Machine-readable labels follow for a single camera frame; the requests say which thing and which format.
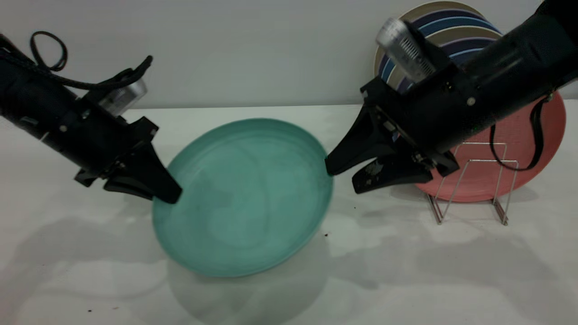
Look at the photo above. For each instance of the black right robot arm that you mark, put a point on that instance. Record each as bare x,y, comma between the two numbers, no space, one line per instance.
524,58

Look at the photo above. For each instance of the beige round plate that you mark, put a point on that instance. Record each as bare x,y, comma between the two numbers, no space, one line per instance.
442,5
469,34

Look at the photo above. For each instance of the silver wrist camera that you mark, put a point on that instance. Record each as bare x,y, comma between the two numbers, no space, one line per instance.
404,47
122,97

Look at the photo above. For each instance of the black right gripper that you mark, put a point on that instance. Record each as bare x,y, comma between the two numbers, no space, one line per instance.
433,113

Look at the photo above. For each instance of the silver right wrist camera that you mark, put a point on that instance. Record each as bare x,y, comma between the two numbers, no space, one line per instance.
404,47

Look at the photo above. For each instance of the dark purple round plate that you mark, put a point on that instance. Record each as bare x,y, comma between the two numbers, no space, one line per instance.
447,14
469,44

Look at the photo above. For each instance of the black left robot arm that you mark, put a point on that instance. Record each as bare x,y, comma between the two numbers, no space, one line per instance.
27,95

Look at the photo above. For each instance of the green round plate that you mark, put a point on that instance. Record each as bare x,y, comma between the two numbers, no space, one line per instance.
244,198

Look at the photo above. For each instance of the red round plate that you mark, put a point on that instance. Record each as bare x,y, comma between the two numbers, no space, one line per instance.
519,135

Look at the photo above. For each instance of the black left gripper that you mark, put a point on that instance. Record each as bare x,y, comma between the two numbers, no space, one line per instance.
99,140

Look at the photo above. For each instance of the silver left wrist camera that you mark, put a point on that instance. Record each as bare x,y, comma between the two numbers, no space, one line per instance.
122,97

